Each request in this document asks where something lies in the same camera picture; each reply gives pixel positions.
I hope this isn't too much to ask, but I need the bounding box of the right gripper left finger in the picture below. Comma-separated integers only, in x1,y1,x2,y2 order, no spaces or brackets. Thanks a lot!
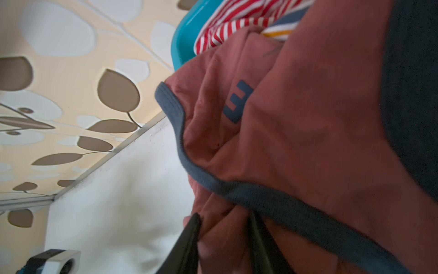
156,213,201,274

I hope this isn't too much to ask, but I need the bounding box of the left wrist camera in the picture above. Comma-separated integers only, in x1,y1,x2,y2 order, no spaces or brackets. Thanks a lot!
16,249,81,274

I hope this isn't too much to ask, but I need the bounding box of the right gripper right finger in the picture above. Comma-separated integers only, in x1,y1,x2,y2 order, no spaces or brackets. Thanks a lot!
248,212,296,274

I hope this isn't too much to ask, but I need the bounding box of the red tank top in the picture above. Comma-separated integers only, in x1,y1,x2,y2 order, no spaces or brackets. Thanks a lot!
155,1,438,274

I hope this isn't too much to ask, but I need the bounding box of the red white striped garment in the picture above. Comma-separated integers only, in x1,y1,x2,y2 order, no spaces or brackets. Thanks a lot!
193,0,314,55

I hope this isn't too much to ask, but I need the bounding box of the teal plastic basket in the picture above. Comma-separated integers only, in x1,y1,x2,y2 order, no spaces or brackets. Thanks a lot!
171,0,222,71

